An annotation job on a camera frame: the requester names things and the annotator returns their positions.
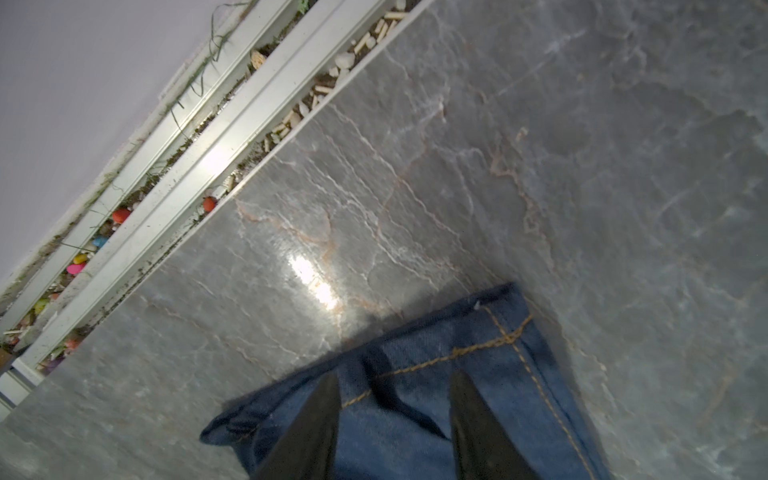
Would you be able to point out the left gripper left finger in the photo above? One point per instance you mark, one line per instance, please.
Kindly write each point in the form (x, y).
(307, 450)

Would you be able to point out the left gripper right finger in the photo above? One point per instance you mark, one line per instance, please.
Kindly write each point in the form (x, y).
(482, 448)

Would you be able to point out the dark blue denim trousers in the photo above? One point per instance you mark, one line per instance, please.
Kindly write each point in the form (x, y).
(394, 392)

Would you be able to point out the aluminium left side floor rail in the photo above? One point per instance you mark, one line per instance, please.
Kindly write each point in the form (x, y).
(266, 68)

